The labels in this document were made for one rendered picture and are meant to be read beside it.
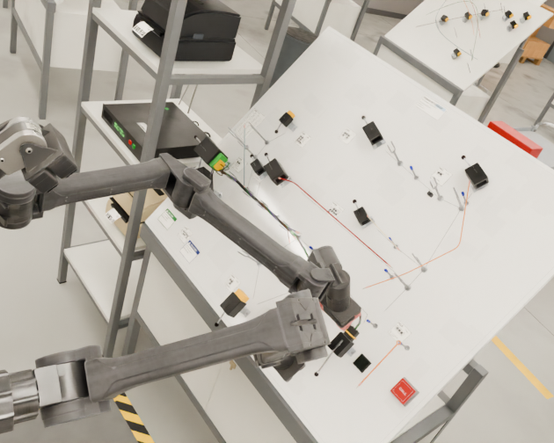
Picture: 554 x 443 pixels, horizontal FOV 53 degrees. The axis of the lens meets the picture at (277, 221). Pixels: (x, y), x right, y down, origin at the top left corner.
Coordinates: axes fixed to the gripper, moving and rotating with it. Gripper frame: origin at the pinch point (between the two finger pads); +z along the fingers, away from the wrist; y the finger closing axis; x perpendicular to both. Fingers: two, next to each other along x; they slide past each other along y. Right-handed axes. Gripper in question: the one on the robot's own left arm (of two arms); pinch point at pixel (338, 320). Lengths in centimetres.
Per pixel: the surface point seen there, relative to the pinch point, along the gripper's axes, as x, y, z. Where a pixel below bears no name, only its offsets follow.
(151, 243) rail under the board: 19, 85, 35
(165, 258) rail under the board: 19, 74, 34
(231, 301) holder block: 13.5, 35.3, 20.6
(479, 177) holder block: -56, 4, -11
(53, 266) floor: 56, 168, 108
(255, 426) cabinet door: 27, 12, 58
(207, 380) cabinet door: 30, 40, 64
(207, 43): -31, 105, -19
